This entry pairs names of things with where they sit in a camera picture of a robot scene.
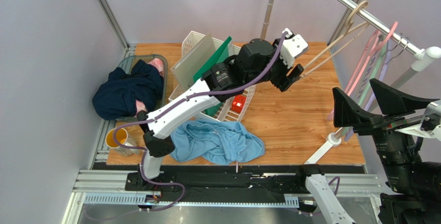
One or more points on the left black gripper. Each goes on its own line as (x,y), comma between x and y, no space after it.
(283,82)

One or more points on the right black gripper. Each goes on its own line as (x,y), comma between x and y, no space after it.
(379,123)

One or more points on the beige wooden hanger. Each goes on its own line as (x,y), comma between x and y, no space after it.
(347,31)

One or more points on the light blue shorts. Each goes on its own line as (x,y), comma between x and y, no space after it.
(221,143)

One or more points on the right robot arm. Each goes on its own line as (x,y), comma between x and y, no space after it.
(398,133)

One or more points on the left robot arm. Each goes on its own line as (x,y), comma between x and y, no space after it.
(257,61)

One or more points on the purple plastic hanger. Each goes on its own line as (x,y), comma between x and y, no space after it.
(377,68)

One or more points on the green plastic hanger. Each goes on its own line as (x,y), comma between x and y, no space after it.
(372,68)

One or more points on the pink plastic hanger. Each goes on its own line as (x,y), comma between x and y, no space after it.
(365,61)

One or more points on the red cube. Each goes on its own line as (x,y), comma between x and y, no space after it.
(238,103)

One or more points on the white file organizer rack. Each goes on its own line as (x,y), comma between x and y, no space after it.
(224,112)

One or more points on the metal clothes rack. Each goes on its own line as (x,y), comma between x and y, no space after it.
(424,58)

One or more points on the green folder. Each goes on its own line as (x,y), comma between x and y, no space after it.
(220,55)

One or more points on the grey folder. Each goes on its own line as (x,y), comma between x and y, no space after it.
(197,48)

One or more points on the pink garment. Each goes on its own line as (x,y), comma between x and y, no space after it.
(159,65)

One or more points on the grey laundry basket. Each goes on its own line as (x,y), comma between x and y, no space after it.
(138,80)

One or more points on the navy blue garment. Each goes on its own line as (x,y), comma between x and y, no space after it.
(106,99)

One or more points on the yellow inside mug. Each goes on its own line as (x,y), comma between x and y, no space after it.
(121,142)

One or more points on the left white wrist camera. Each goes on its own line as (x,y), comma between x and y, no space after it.
(293,46)

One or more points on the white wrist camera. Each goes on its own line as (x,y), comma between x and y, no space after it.
(293,46)
(429,126)

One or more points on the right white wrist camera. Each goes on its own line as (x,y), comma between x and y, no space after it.
(429,126)

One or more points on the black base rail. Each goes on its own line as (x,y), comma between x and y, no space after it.
(225,184)

